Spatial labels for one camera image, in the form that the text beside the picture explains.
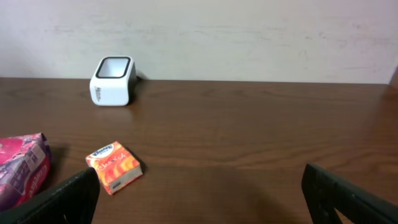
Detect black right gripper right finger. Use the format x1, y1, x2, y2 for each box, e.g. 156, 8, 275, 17
301, 164, 397, 224

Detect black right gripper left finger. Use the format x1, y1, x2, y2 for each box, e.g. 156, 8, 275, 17
1, 168, 100, 224

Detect orange Kleenex tissue pack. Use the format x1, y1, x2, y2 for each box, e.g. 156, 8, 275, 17
85, 141, 143, 195

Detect red purple tissue pack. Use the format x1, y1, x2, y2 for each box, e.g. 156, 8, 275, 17
1, 133, 51, 212

